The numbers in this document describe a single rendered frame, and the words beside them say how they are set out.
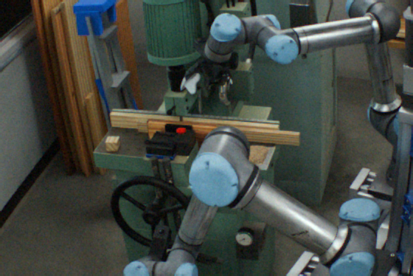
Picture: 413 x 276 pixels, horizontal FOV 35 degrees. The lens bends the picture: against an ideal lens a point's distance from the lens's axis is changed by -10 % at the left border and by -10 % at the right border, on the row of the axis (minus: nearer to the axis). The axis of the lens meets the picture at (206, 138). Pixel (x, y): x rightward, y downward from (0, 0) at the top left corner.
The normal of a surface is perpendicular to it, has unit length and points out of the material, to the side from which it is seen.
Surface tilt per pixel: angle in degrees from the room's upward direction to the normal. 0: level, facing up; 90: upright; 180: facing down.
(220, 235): 90
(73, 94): 88
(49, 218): 0
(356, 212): 8
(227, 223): 90
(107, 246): 1
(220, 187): 85
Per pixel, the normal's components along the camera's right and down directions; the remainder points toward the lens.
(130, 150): -0.07, -0.85
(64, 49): 0.95, 0.06
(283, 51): 0.34, 0.46
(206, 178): -0.34, 0.43
